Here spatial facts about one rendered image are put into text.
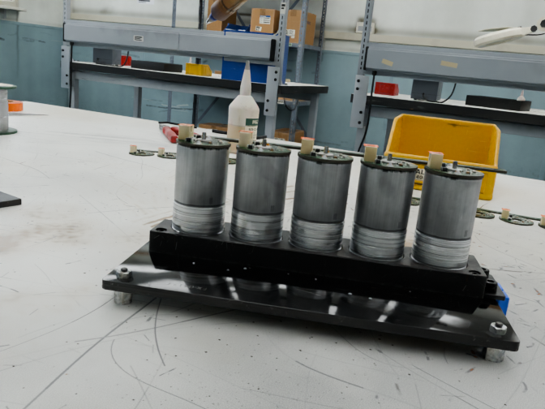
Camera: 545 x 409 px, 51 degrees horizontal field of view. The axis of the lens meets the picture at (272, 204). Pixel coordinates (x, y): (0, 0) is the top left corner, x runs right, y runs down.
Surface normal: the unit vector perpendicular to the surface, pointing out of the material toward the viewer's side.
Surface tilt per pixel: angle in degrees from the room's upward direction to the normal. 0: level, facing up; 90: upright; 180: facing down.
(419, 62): 90
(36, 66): 90
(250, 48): 90
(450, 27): 90
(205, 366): 0
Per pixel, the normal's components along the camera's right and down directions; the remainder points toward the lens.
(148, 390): 0.09, -0.97
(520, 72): -0.41, 0.18
